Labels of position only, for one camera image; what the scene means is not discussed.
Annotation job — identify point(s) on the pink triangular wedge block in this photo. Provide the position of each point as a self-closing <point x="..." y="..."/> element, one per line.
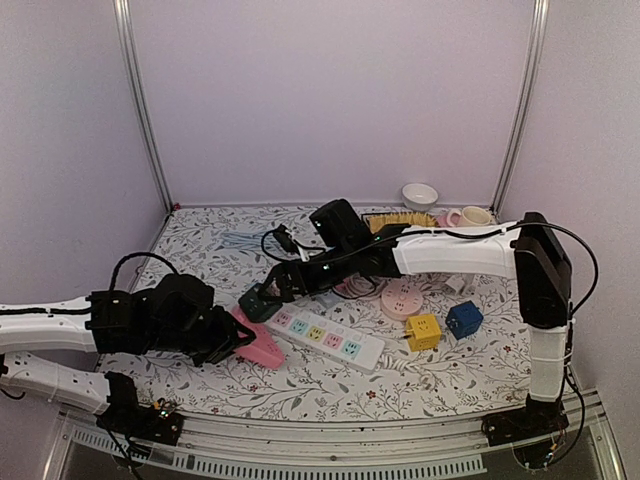
<point x="263" y="350"/>

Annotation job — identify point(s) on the aluminium front rail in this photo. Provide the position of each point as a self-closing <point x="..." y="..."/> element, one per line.
<point x="220" y="447"/>

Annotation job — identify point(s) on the pink round power socket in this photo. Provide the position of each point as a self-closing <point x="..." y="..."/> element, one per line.
<point x="400" y="300"/>

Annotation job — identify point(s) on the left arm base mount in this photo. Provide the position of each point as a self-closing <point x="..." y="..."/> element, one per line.
<point x="158" y="422"/>

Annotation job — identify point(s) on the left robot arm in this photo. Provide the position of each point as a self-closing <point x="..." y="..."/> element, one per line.
<point x="28" y="330"/>

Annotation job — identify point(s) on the pink round plate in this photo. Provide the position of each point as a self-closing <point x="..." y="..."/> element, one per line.
<point x="444" y="222"/>

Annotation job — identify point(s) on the white long power strip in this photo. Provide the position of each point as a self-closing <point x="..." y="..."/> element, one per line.
<point x="338" y="342"/>

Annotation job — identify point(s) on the yellow cube socket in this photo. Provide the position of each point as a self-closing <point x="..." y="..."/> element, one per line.
<point x="422" y="332"/>

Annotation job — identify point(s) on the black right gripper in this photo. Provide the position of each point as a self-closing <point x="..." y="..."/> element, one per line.
<point x="281" y="274"/>

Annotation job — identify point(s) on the white ceramic bowl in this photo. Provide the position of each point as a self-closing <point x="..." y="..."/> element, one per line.
<point x="419" y="197"/>

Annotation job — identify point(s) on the white charger plug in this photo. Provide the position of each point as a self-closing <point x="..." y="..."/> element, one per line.
<point x="461" y="284"/>

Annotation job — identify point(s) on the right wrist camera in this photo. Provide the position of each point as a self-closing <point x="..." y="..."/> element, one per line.
<point x="340" y="222"/>

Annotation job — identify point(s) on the dark green cube socket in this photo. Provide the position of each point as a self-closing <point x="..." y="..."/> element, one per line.
<point x="255" y="308"/>

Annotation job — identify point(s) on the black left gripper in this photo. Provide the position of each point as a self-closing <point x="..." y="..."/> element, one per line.
<point x="226" y="337"/>

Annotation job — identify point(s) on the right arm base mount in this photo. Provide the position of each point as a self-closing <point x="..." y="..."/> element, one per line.
<point x="535" y="419"/>

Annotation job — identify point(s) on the cream textured mug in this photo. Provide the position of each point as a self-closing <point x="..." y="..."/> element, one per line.
<point x="470" y="216"/>

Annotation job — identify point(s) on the dark blue cube socket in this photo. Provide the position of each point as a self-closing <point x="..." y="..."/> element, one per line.
<point x="464" y="320"/>

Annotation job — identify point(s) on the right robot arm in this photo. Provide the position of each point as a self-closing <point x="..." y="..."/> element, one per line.
<point x="526" y="251"/>

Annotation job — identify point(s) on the woven bamboo tray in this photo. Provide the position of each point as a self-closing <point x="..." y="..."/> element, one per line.
<point x="377" y="221"/>

